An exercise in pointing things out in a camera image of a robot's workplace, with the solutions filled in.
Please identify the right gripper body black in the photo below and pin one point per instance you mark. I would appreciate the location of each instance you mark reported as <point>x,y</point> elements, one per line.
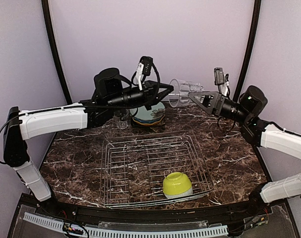
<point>216,104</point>

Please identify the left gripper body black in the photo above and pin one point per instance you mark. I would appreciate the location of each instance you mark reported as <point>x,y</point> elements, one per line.
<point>148,92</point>

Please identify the light green flower plate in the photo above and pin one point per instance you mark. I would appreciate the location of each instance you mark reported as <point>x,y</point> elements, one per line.
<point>156,112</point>

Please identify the clear glass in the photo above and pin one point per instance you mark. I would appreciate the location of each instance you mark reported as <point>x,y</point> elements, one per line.
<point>121,118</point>
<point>179,97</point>

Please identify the blue dotted plate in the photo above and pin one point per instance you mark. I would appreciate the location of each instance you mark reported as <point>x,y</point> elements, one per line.
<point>142,121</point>

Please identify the yellow dotted plate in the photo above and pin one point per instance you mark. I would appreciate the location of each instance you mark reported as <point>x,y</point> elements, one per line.
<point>155,124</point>

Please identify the lime green bowl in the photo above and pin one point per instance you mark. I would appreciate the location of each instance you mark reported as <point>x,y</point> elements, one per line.
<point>177,185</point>

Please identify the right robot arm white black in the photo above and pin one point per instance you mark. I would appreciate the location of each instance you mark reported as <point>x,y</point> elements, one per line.
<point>259,133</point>

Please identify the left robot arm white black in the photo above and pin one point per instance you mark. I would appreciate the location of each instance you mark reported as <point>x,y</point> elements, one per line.
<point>112,92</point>

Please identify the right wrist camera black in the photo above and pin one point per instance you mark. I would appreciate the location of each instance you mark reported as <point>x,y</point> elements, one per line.
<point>221,81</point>

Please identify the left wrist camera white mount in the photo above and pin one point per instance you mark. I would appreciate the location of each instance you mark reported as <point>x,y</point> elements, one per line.
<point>143,70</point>

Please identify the wire dish rack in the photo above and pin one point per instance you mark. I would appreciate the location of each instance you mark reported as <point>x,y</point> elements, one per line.
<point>133,168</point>

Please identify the right black frame post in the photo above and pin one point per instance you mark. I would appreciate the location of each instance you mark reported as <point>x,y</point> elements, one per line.
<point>249,48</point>

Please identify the black frame post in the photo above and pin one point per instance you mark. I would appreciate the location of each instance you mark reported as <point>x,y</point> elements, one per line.
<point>54,50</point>
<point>249,48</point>

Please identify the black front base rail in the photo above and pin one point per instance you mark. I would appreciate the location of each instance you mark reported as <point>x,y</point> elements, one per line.
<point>281,222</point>

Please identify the left black frame post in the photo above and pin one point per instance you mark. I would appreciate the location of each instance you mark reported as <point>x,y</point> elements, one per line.
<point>54,50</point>

